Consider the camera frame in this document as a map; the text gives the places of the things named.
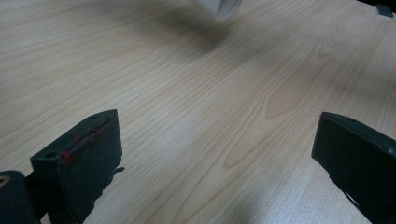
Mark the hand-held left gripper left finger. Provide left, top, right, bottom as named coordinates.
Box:
left=30, top=108, right=125, bottom=224

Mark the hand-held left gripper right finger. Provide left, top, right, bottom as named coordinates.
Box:
left=311, top=111, right=396, bottom=224

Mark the white satin glove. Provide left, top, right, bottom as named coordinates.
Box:
left=195, top=0, right=244, bottom=21

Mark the small dark grey block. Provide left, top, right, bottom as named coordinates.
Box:
left=374, top=4, right=394, bottom=19

